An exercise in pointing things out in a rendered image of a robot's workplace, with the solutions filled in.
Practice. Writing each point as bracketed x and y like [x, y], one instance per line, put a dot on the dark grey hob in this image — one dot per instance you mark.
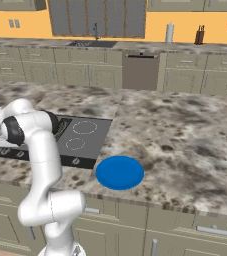
[88, 143]

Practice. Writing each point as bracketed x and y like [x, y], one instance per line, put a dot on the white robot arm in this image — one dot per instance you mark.
[43, 160]

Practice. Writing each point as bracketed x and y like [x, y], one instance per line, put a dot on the grey sink basin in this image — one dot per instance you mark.
[91, 44]

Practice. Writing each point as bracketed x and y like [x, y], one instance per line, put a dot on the olive wall cupboard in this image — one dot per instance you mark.
[15, 4]
[191, 5]

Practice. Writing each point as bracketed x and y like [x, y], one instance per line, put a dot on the grey sink tap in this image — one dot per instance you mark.
[96, 31]

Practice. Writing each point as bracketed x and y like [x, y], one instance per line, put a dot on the black hob knob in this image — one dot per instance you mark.
[20, 154]
[5, 151]
[75, 162]

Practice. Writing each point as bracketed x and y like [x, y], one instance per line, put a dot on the grey window blinds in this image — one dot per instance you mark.
[96, 18]

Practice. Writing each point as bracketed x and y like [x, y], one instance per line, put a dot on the olive base cupboard run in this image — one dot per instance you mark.
[198, 75]
[51, 66]

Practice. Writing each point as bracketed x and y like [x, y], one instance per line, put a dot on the brown knife block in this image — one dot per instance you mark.
[199, 36]

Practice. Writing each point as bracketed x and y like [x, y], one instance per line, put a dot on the olive cupboard door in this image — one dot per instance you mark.
[108, 241]
[5, 226]
[191, 246]

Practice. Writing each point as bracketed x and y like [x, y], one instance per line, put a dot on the blue round plate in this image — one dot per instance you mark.
[119, 172]

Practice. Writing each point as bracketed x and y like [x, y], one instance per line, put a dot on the white paper towel roll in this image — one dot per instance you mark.
[169, 32]

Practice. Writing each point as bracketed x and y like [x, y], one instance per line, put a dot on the grey brown dishwasher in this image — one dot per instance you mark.
[140, 71]

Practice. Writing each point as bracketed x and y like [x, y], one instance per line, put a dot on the grey wall socket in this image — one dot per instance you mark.
[14, 23]

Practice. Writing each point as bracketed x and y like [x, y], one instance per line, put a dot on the olive drawer front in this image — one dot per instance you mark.
[125, 213]
[185, 221]

